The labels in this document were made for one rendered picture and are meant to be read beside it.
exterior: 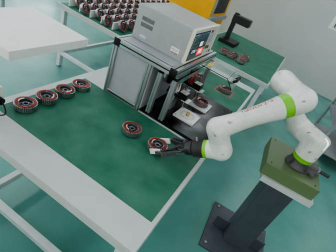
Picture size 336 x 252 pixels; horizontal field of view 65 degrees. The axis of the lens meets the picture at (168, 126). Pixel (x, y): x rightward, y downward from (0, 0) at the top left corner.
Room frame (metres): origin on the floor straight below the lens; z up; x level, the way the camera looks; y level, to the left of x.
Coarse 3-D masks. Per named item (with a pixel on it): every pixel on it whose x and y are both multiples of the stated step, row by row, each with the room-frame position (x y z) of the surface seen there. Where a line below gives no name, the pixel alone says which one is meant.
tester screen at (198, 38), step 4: (208, 32) 1.72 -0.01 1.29; (196, 36) 1.53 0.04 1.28; (200, 36) 1.60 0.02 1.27; (204, 36) 1.67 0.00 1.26; (196, 40) 1.56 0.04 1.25; (200, 40) 1.63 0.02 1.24; (192, 44) 1.52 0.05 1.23; (196, 44) 1.59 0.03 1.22; (204, 44) 1.74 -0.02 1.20; (192, 48) 1.55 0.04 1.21; (196, 48) 1.62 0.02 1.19; (192, 56) 1.60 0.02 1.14
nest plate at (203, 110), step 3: (195, 96) 1.86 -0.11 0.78; (192, 99) 1.80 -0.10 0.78; (189, 102) 1.73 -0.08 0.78; (192, 102) 1.75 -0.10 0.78; (192, 105) 1.71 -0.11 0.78; (195, 105) 1.72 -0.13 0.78; (210, 105) 1.82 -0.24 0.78; (198, 108) 1.70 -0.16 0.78; (201, 108) 1.72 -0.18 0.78; (204, 108) 1.73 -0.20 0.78; (207, 108) 1.75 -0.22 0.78; (201, 111) 1.69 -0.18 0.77; (204, 111) 1.69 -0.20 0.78
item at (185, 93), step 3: (180, 90) 1.56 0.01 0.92; (183, 90) 1.58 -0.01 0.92; (174, 93) 1.55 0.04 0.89; (177, 93) 1.55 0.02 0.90; (180, 93) 1.54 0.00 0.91; (183, 93) 1.54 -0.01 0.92; (186, 93) 1.56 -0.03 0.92; (189, 93) 1.57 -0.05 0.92; (177, 96) 1.54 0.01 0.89; (180, 96) 1.53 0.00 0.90; (183, 96) 1.53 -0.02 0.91; (186, 96) 1.52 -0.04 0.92; (189, 96) 1.58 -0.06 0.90; (183, 99) 1.52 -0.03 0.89; (186, 99) 1.54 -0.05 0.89; (189, 99) 1.57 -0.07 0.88; (186, 102) 1.52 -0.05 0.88
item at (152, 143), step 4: (148, 140) 1.12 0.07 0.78; (152, 140) 1.13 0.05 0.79; (156, 140) 1.16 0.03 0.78; (160, 140) 1.16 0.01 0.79; (148, 144) 1.09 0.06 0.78; (152, 144) 1.10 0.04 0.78; (156, 144) 1.14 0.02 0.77; (160, 144) 1.15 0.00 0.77; (164, 144) 1.15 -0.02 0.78; (148, 148) 1.09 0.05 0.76; (156, 148) 1.08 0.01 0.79; (160, 148) 1.10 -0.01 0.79; (164, 148) 1.11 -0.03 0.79
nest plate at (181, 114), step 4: (180, 108) 1.59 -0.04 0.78; (184, 108) 1.62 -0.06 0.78; (176, 112) 1.52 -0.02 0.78; (180, 112) 1.54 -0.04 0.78; (184, 112) 1.56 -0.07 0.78; (192, 112) 1.61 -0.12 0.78; (176, 116) 1.48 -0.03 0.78; (180, 116) 1.49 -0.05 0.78; (184, 116) 1.51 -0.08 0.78; (188, 116) 1.53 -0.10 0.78; (192, 116) 1.55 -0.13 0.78; (196, 116) 1.58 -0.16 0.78; (184, 120) 1.47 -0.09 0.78; (188, 120) 1.48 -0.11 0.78; (192, 120) 1.50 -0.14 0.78; (196, 120) 1.53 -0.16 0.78; (188, 124) 1.46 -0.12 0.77; (192, 124) 1.46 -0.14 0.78
